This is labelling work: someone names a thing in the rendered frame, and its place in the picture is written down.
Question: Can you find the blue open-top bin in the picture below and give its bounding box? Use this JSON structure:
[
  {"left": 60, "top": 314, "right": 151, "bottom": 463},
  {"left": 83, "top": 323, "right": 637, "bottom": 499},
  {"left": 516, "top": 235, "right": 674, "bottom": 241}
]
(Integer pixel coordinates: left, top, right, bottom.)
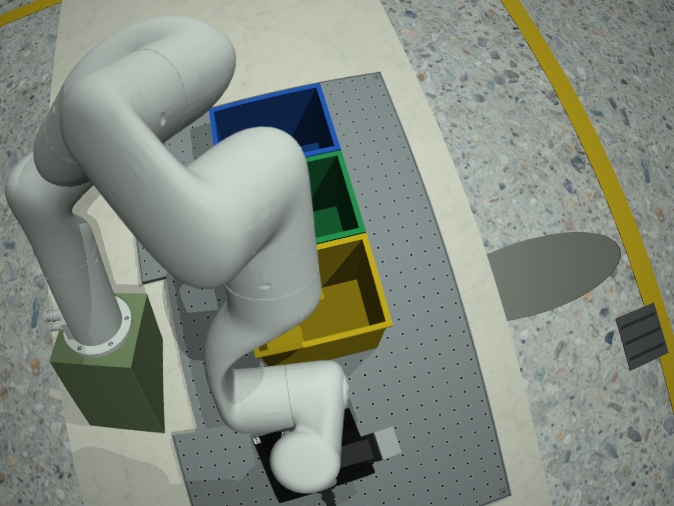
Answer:
[{"left": 209, "top": 83, "right": 341, "bottom": 158}]

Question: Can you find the yellow open bin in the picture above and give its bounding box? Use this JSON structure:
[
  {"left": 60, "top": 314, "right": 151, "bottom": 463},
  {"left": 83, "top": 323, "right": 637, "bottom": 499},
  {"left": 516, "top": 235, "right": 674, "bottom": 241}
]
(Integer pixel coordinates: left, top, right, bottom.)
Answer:
[{"left": 254, "top": 233, "right": 393, "bottom": 366}]

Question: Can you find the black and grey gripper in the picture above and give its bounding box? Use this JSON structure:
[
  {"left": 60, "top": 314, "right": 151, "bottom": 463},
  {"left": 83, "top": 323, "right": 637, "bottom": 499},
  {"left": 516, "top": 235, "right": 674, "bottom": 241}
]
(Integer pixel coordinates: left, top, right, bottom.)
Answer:
[{"left": 281, "top": 431, "right": 337, "bottom": 506}]

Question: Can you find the green open-top bin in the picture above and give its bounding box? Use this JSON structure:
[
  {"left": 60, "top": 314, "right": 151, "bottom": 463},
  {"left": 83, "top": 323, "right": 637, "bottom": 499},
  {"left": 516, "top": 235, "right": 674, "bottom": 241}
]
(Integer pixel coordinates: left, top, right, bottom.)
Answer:
[{"left": 306, "top": 150, "right": 366, "bottom": 244}]

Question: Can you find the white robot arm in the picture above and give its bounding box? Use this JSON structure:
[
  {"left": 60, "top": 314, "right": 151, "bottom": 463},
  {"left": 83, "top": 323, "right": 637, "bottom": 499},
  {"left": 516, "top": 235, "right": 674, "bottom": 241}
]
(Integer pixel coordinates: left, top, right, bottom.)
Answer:
[{"left": 5, "top": 16, "right": 401, "bottom": 494}]

